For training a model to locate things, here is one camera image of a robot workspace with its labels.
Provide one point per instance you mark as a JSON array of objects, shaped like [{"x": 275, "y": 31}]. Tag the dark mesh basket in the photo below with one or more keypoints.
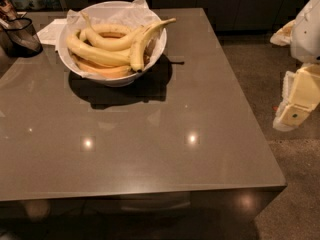
[{"x": 20, "y": 38}]

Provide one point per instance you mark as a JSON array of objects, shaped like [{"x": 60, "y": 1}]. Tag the yellow banana back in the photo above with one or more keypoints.
[{"x": 113, "y": 30}]

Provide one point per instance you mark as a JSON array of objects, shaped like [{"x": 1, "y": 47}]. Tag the white paper sheet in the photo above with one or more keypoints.
[{"x": 49, "y": 34}]

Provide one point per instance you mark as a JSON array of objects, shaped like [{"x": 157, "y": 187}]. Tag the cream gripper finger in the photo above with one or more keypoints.
[
  {"x": 301, "y": 95},
  {"x": 283, "y": 36}
]

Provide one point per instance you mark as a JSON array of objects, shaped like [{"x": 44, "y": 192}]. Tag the white ceramic bowl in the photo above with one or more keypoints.
[{"x": 113, "y": 80}]

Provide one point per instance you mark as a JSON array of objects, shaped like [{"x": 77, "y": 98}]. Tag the yellow banana right side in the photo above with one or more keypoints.
[{"x": 141, "y": 41}]

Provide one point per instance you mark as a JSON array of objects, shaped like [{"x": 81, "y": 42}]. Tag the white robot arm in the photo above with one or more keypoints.
[{"x": 305, "y": 43}]

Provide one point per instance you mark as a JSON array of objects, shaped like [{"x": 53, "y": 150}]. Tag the long yellow banana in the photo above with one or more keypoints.
[{"x": 96, "y": 55}]

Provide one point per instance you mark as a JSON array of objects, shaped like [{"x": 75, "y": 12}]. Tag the yellow banana bottom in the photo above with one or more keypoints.
[{"x": 105, "y": 71}]

